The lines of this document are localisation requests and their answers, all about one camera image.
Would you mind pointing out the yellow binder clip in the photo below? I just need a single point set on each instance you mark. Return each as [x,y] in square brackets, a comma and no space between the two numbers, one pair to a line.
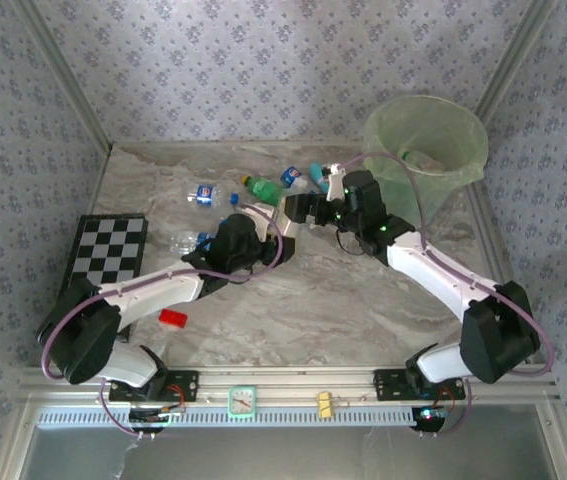
[324,404]

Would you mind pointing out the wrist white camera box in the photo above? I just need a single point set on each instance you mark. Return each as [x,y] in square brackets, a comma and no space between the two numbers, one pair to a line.
[335,182]
[258,220]

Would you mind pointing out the green bottle with yellow cap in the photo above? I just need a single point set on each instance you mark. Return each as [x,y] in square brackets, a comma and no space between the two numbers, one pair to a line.
[265,189]

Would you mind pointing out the small bottle blue Pepsi label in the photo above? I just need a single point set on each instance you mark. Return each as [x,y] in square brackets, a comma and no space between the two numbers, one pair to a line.
[291,175]
[205,195]

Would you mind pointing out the aluminium rail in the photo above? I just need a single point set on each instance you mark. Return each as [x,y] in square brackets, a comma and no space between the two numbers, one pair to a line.
[288,382]

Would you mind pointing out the aluminium frame post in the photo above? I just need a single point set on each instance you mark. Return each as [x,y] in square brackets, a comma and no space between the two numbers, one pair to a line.
[66,75]
[517,50]

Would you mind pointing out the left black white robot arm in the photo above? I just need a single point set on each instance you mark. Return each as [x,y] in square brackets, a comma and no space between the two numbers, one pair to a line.
[153,290]

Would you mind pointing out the black grey chessboard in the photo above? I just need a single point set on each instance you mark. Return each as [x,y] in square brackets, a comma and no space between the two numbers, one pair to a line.
[108,245]

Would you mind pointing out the red plastic block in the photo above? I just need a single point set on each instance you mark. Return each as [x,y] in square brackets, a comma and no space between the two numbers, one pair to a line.
[173,318]

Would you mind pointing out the green bin with plastic liner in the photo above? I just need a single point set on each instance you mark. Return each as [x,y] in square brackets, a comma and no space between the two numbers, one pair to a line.
[438,130]

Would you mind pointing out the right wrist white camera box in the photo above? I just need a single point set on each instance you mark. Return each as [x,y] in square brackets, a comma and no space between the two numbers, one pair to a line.
[335,182]

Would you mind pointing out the small teal square clock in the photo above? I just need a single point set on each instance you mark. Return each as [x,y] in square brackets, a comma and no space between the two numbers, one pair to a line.
[241,401]

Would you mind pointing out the clear bottle with blue label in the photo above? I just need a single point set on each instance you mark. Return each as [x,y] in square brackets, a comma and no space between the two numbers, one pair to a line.
[185,243]

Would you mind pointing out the teal blue plastic tube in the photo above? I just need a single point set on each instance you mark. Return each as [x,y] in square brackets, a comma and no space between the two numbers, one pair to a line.
[317,172]

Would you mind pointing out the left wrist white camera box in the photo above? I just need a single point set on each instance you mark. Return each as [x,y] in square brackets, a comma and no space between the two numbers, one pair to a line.
[258,220]

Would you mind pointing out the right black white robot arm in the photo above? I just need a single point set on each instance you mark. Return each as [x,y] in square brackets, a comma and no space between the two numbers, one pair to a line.
[438,275]

